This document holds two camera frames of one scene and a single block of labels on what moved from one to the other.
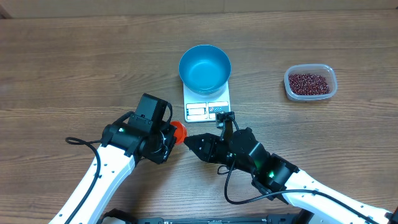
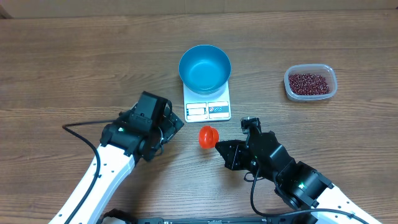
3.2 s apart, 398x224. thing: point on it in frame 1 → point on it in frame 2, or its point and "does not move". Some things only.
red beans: x=305 y=84 does not move
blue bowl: x=204 y=70 does not move
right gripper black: x=204 y=150 → x=231 y=158
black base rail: x=115 y=216 does not move
